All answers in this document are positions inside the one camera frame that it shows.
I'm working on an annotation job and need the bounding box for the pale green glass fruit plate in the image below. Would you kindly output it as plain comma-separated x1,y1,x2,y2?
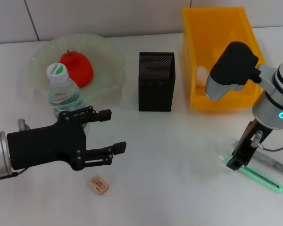
28,33,127,106

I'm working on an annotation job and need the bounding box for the red-orange toy orange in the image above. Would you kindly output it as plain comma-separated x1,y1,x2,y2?
59,49,94,87

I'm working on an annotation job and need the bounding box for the white paper ball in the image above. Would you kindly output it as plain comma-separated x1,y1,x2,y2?
196,65,210,88

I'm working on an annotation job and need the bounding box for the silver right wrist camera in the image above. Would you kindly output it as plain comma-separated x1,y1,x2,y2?
204,41,278,101

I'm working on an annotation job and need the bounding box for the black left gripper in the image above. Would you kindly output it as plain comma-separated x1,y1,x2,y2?
7,105,127,171

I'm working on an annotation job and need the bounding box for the grey marker pen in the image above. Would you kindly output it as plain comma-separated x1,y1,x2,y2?
233,140,283,176

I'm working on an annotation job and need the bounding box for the black mesh pen holder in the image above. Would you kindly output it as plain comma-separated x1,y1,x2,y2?
138,51,176,112

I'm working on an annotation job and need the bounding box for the small tan eraser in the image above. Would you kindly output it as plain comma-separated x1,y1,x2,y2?
89,174,110,196

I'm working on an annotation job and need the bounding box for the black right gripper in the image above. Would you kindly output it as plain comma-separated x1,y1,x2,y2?
226,119,273,170

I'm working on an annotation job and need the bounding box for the yellow plastic bin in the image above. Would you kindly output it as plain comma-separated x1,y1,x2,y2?
182,6,267,110

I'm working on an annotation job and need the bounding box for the mint green utility knife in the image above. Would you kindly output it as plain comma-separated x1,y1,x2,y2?
218,154,283,194

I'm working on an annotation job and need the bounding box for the clear water bottle green label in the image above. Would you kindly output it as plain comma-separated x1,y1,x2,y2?
46,62,89,129

